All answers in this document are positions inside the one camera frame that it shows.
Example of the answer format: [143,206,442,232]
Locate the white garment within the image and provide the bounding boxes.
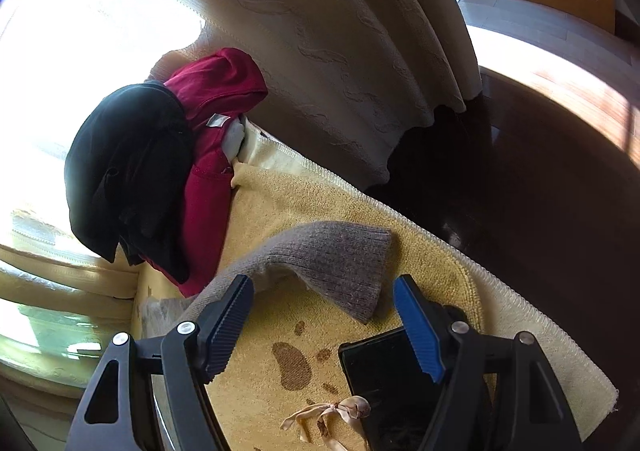
[222,115,248,164]

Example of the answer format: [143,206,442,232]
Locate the beige ribbon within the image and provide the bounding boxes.
[280,395,372,444]

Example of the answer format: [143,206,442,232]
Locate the yellow paw print blanket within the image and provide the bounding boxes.
[132,126,618,451]

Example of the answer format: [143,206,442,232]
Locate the black garment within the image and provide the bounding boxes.
[64,81,196,284]

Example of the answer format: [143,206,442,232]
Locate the beige curtain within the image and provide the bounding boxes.
[0,0,483,382]

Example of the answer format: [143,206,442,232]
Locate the grey knit sweater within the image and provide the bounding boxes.
[175,222,393,332]

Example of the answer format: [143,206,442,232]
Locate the red garment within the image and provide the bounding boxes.
[137,47,268,299]

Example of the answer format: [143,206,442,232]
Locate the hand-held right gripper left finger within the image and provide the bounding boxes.
[65,273,256,451]

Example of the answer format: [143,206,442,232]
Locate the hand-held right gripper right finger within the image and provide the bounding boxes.
[392,275,583,451]

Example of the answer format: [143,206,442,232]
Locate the beige garment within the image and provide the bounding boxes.
[142,43,211,84]

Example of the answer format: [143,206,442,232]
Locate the black smartphone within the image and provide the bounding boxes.
[338,326,446,451]

